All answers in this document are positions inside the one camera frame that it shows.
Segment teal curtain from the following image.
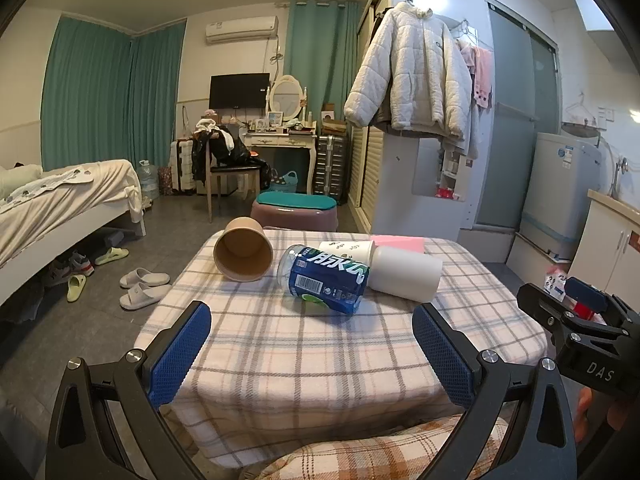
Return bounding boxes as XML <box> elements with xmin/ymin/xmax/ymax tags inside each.
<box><xmin>282</xmin><ymin>0</ymin><xmax>362</xmax><ymax>126</ymax></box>
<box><xmin>39</xmin><ymin>15</ymin><xmax>133</xmax><ymax>173</ymax></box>
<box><xmin>129</xmin><ymin>22</ymin><xmax>187</xmax><ymax>171</ymax></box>

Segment red white packet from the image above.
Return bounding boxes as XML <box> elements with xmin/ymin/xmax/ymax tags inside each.
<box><xmin>544</xmin><ymin>266</ymin><xmax>601</xmax><ymax>322</ymax></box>

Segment white washing machine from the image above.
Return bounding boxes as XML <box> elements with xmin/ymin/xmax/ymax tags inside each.
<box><xmin>517</xmin><ymin>132</ymin><xmax>603</xmax><ymax>261</ymax></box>

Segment plaid tablecloth table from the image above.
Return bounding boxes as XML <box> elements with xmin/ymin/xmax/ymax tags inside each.
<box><xmin>134</xmin><ymin>229</ymin><xmax>546</xmax><ymax>471</ymax></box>

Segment wooden chair with clothes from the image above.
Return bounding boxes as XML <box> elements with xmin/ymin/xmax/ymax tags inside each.
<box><xmin>192</xmin><ymin>119</ymin><xmax>271</xmax><ymax>186</ymax></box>

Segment brown paper cup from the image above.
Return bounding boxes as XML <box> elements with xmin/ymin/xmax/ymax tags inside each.
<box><xmin>213</xmin><ymin>216</ymin><xmax>275</xmax><ymax>282</ymax></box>

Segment white striped suitcase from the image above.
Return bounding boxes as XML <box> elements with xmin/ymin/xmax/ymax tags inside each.
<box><xmin>170</xmin><ymin>137</ymin><xmax>198</xmax><ymax>195</ymax></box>

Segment clear water jug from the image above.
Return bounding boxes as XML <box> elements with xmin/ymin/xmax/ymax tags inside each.
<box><xmin>137</xmin><ymin>160</ymin><xmax>161</xmax><ymax>200</ymax></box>

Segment white dressing table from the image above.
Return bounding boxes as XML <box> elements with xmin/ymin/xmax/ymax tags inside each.
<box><xmin>243</xmin><ymin>130</ymin><xmax>318</xmax><ymax>196</ymax></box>

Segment frosted glass door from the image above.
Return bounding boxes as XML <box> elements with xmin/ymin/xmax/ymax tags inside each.
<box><xmin>460</xmin><ymin>0</ymin><xmax>560</xmax><ymax>233</ymax></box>

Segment person's right hand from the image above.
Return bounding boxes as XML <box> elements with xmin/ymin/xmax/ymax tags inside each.
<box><xmin>574</xmin><ymin>387</ymin><xmax>640</xmax><ymax>445</ymax></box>

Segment grey sneakers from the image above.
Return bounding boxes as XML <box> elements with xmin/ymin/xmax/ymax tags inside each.
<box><xmin>47</xmin><ymin>252</ymin><xmax>95</xmax><ymax>287</ymax></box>

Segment grey suitcase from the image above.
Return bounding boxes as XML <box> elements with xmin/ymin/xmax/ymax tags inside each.
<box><xmin>316</xmin><ymin>135</ymin><xmax>349</xmax><ymax>206</ymax></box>

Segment teal basket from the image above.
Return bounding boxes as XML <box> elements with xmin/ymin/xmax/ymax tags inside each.
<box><xmin>270</xmin><ymin>171</ymin><xmax>299</xmax><ymax>195</ymax></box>

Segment white cabinet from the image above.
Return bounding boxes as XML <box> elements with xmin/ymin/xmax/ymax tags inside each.
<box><xmin>570</xmin><ymin>189</ymin><xmax>640</xmax><ymax>293</ymax></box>

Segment pink stool with teal cushion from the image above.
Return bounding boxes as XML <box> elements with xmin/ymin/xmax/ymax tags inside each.
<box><xmin>250</xmin><ymin>191</ymin><xmax>340</xmax><ymax>233</ymax></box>

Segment white air conditioner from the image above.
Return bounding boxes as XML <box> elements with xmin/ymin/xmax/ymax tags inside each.
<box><xmin>204</xmin><ymin>16</ymin><xmax>279</xmax><ymax>45</ymax></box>

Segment blue label plastic bottle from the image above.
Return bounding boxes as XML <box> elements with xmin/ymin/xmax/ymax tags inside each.
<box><xmin>276</xmin><ymin>244</ymin><xmax>372</xmax><ymax>315</ymax></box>

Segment black television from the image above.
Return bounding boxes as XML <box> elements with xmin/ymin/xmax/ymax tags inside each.
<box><xmin>209</xmin><ymin>73</ymin><xmax>271</xmax><ymax>110</ymax></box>

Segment white slipper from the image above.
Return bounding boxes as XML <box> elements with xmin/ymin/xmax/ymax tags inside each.
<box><xmin>119</xmin><ymin>282</ymin><xmax>173</xmax><ymax>311</ymax></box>
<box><xmin>119</xmin><ymin>267</ymin><xmax>171</xmax><ymax>289</ymax></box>

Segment plain white cup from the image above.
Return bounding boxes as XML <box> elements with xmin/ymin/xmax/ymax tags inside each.
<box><xmin>367</xmin><ymin>245</ymin><xmax>444</xmax><ymax>303</ymax></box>

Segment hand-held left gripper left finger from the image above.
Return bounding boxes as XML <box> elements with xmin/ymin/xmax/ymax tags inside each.
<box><xmin>44</xmin><ymin>301</ymin><xmax>213</xmax><ymax>480</ymax></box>

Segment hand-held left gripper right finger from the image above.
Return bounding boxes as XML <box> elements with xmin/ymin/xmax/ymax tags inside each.
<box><xmin>411</xmin><ymin>302</ymin><xmax>583</xmax><ymax>480</ymax></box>

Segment white bed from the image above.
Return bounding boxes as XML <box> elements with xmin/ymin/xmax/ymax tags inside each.
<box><xmin>0</xmin><ymin>159</ymin><xmax>148</xmax><ymax>311</ymax></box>

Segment white puffer jacket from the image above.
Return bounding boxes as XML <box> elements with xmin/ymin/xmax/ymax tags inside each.
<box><xmin>344</xmin><ymin>1</ymin><xmax>473</xmax><ymax>140</ymax></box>

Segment oval white mirror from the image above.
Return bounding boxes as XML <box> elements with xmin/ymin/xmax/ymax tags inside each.
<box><xmin>266</xmin><ymin>75</ymin><xmax>307</xmax><ymax>121</ymax></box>

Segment white wardrobe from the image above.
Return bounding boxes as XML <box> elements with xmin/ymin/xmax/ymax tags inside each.
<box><xmin>348</xmin><ymin>0</ymin><xmax>493</xmax><ymax>243</ymax></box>

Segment orange plaid cloth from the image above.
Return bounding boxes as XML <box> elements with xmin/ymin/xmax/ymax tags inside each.
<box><xmin>250</xmin><ymin>414</ymin><xmax>511</xmax><ymax>480</ymax></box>

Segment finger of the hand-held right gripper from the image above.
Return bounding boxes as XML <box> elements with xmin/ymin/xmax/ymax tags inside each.
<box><xmin>516</xmin><ymin>282</ymin><xmax>581</xmax><ymax>348</ymax></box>
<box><xmin>565</xmin><ymin>277</ymin><xmax>640</xmax><ymax>333</ymax></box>

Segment wire clothes hanger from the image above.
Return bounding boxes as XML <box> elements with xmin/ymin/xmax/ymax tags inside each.
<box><xmin>565</xmin><ymin>91</ymin><xmax>601</xmax><ymax>127</ymax></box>

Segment pink flat box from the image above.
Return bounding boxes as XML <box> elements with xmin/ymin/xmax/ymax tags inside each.
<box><xmin>370</xmin><ymin>234</ymin><xmax>426</xmax><ymax>254</ymax></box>

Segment white printed cup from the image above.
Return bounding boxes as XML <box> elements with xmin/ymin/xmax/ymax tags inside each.
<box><xmin>319</xmin><ymin>240</ymin><xmax>376</xmax><ymax>266</ymax></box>

